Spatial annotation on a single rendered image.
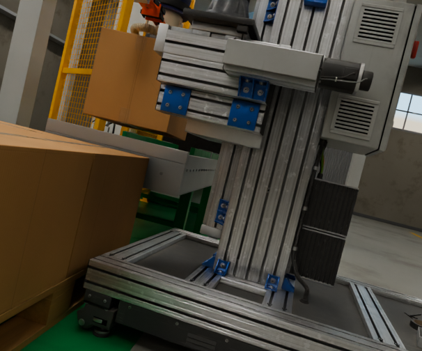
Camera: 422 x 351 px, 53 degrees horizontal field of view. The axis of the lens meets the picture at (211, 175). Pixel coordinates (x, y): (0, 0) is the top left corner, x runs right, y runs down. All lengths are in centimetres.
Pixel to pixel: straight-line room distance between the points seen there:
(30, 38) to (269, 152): 203
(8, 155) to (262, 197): 85
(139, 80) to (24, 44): 129
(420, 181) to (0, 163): 1119
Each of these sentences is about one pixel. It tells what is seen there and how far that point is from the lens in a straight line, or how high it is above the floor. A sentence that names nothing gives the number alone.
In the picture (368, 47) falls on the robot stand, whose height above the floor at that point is 107.
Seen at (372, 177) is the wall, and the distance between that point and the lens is 1152.
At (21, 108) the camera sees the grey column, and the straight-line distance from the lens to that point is 307.
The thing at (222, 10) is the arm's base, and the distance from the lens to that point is 139.
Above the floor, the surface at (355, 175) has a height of 77.
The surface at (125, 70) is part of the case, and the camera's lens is 200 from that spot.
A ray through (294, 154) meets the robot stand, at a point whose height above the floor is 69.
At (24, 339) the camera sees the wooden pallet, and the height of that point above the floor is 2.
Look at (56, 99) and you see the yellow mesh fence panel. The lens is 355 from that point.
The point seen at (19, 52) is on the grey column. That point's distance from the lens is 312.
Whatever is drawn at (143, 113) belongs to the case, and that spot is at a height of 73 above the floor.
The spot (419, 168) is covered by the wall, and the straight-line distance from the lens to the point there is 1173.
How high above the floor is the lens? 62
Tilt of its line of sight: 3 degrees down
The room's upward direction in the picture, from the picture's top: 14 degrees clockwise
